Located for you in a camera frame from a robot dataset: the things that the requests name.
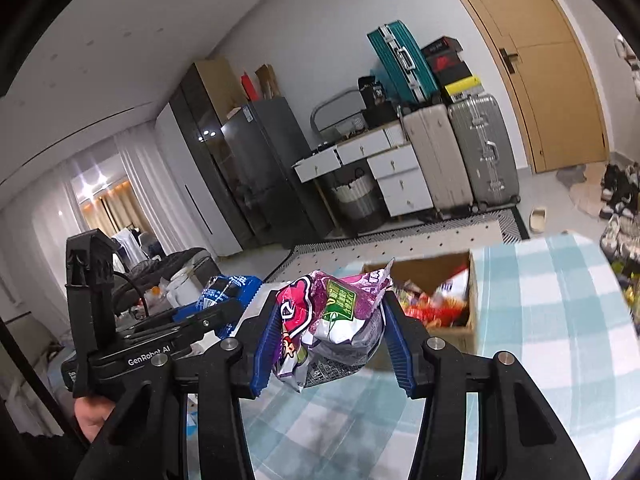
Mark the purple snack bag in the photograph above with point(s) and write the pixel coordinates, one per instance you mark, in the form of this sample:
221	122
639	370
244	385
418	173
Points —
335	320

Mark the person's left hand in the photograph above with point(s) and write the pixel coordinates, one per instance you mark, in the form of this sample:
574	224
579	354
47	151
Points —
95	417

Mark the beige slipper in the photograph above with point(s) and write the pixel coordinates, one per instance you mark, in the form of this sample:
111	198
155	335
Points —
538	220

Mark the dark glass cabinet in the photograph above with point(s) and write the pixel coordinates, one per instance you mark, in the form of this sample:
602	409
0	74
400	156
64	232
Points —
210	160

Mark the yellow black shoe box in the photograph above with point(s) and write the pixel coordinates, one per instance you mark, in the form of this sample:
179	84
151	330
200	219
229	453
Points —
462	87

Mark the red white noodle snack bag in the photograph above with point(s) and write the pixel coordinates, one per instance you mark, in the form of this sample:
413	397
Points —
452	285

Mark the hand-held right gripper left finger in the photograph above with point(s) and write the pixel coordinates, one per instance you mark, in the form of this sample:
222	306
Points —
267	355

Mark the oval mirror frame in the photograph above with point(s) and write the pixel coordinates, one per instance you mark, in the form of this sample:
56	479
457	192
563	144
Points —
325	107

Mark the brown paper bag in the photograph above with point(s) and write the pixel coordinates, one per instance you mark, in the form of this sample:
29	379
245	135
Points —
267	82

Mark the white curtain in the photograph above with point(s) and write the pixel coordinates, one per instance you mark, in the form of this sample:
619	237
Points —
45	220

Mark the white grey laundry basket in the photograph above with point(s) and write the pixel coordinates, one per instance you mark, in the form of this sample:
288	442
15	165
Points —
357	202

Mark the black storage box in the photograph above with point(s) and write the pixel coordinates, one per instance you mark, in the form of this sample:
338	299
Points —
380	114

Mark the pile of dark shoes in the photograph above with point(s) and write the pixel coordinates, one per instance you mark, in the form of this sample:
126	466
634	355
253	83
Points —
620	190

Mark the red chip bag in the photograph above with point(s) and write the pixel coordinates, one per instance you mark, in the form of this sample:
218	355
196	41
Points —
430	312

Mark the white dresser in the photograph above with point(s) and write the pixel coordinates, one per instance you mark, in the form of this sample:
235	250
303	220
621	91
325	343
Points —
400	175

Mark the wooden door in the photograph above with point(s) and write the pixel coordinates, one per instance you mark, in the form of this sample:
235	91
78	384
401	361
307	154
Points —
545	60

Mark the blue cookie packet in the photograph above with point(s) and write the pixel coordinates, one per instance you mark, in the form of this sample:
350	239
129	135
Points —
227	295

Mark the grey floor cloth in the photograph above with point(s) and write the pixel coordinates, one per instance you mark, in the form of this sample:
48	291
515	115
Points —
572	175

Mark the patterned rug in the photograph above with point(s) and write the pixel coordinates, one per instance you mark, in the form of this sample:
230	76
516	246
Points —
400	240

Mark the grey refrigerator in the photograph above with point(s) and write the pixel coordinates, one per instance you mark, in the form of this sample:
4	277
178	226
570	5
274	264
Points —
275	175

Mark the black paper bag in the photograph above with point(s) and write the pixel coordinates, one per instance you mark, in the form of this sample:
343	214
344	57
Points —
372	91

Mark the beige floor mat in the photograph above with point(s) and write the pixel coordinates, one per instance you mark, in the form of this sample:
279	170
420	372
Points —
590	197

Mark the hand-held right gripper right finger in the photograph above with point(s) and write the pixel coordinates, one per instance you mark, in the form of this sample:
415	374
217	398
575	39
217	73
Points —
402	350

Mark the teal suitcase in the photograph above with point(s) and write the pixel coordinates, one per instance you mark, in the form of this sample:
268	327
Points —
402	60

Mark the silver suitcase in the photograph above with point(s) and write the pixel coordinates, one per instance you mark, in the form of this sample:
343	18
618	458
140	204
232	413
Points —
482	150

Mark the tall cardboard box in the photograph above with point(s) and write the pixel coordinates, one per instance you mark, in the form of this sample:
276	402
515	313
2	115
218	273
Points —
217	85

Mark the brown cardboard box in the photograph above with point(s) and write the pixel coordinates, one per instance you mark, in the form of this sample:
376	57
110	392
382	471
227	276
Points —
450	340

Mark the red black shoe box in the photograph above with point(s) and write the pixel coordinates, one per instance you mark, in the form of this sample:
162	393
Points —
450	65

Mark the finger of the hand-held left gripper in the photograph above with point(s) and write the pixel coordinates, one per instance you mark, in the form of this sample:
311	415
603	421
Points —
190	335
215	310

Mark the beige suitcase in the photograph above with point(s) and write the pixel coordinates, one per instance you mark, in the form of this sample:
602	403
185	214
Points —
437	160

